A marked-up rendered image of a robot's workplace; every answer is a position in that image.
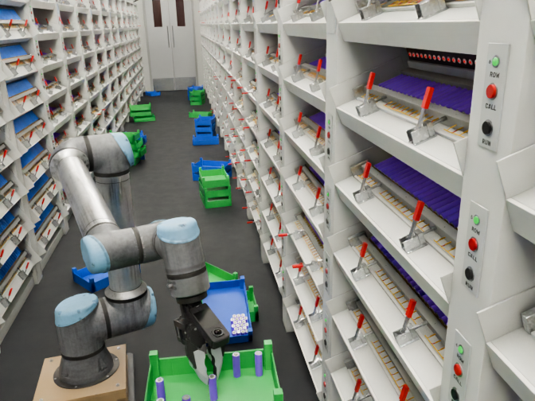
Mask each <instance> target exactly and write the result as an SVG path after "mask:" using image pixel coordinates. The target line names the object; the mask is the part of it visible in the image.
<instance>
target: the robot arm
mask: <svg viewBox="0 0 535 401"><path fill-rule="evenodd" d="M134 163H135V160H134V155H133V151H132V149H131V144H130V143H129V140H128V138H127V136H126V135H125V134H123V133H109V134H96V135H89V136H83V137H82V136H80V137H76V138H71V139H69V140H67V141H65V142H62V143H61V144H60V145H59V146H58V147H57V148H55V150H54V151H53V152H52V153H51V155H50V157H49V169H50V172H51V174H52V175H53V177H54V178H55V179H56V180H58V181H59V182H60V183H61V185H62V187H63V190H64V192H65V195H66V197H67V199H68V202H69V204H70V207H71V209H72V212H73V214H74V216H75V218H76V222H77V224H78V226H79V229H80V232H81V234H82V236H83V238H82V239H81V241H80V248H81V252H82V256H83V259H84V262H85V266H86V267H87V269H88V271H89V272H90V273H92V274H100V273H103V274H104V273H108V279H109V286H108V287H107V288H106V289H105V292H104V293H105V297H103V298H97V296H96V295H94V294H90V293H86V294H77V295H74V296H73V297H70V298H66V299H65V300H64V301H62V302H61V303H60V304H59V305H58V306H57V307H56V309H55V325H56V327H57V336H58V340H59V345H60V349H61V362H60V366H59V369H58V374H59V378H60V381H61V382H63V383H66V384H71V385H80V384H86V383H91V382H93V381H96V380H98V379H100V378H102V377H104V376H105V375H107V374H108V373H109V372H110V371H111V370H112V368H113V366H114V361H113V357H112V355H111V354H110V352H109V351H108V349H107V347H106V346H105V342H104V340H107V339H110V338H113V337H117V336H120V335H123V334H126V333H131V332H134V331H137V330H140V329H145V328H146V327H148V326H151V325H153V324H154V323H155V321H156V317H157V306H156V301H155V297H154V292H153V290H152V289H151V288H150V287H149V286H147V285H146V283H145V282H144V281H142V280H141V278H140V270H139V264H143V263H149V262H153V261H156V260H160V259H163V262H164V266H165V269H166V277H167V279H168V284H167V287H168V288H170V294H171V296H172V297H174V298H176V301H177V303H178V304H179V305H180V309H181V312H182V315H181V316H180V317H179V318H177V319H174V327H175V331H176V335H177V339H178V341H179V342H181V343H182V344H183V345H184V346H185V354H186V356H187V358H188V359H189V364H190V366H191V367H192V368H193V369H194V371H195V372H196V373H197V376H198V377H199V379H200V380H201V381H202V382H203V383H205V384H206V385H208V384H209V376H208V374H207V367H206V366H205V352H203V351H201V350H199V349H198V348H201V347H202V345H204V344H206V343H208V345H209V347H208V349H207V350H206V352H207V355H208V357H209V359H210V360H211V361H212V365H213V374H214V375H216V378H217V380H218V378H219V375H220V373H221V367H222V363H223V356H224V354H225V345H226V344H228V343H229V339H230V332H229V331H228V330H227V329H226V328H225V326H224V325H223V324H222V323H221V321H220V320H219V319H218V317H217V316H216V315H215V313H214V312H213V311H212V310H211V309H210V308H209V306H208V305H207V304H206V303H203V304H202V302H201V300H202V299H204V298H206V297H207V296H208V295H207V290H208V289H209V288H210V284H209V276H208V272H207V269H206V265H205V258H204V254H203V250H202V245H201V238H200V229H199V227H198V226H197V221H196V220H195V219H194V218H191V217H178V218H173V219H169V220H156V221H154V222H152V223H150V224H146V225H142V226H138V227H135V220H134V213H133V205H132V198H131V184H130V176H129V173H130V169H129V166H133V165H134ZM92 171H93V173H94V176H95V179H96V183H95V182H94V180H93V178H92V175H91V174H90V173H89V172H92ZM180 319H181V320H180ZM177 327H178V330H177ZM178 331H179V335H180V337H179V336H178Z"/></svg>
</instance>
